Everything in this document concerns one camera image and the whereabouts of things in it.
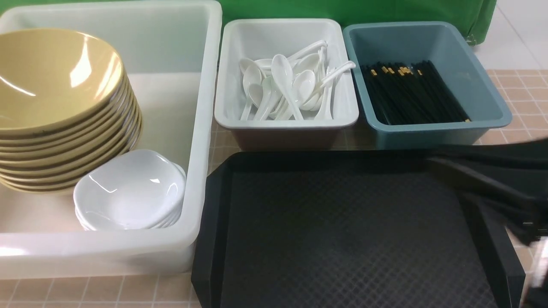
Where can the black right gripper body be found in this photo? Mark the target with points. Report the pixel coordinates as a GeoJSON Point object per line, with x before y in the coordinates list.
{"type": "Point", "coordinates": [512, 179]}

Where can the beige checkered table mat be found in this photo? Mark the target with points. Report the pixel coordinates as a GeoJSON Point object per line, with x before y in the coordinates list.
{"type": "Point", "coordinates": [524, 90]}

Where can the black chopsticks pile in bin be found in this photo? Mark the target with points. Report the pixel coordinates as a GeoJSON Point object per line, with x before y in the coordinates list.
{"type": "Point", "coordinates": [403, 94]}

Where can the green cloth backdrop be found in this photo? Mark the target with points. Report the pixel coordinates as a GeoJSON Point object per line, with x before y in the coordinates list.
{"type": "Point", "coordinates": [472, 18]}

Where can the black serving tray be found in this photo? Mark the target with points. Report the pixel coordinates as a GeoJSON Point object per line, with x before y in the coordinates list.
{"type": "Point", "coordinates": [347, 229]}

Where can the teal plastic bin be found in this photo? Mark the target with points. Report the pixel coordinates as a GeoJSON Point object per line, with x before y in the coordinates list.
{"type": "Point", "coordinates": [462, 72]}

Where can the white soup spoons pile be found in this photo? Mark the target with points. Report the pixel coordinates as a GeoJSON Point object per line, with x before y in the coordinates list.
{"type": "Point", "coordinates": [283, 88]}

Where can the stack of white square dishes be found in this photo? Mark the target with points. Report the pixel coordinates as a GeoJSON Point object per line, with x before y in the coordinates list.
{"type": "Point", "coordinates": [137, 190]}

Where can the large white plastic tub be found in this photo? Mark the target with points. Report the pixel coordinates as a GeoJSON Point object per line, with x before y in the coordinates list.
{"type": "Point", "coordinates": [170, 52]}

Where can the stack of yellow bowls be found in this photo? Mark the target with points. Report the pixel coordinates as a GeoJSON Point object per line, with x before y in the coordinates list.
{"type": "Point", "coordinates": [67, 107]}

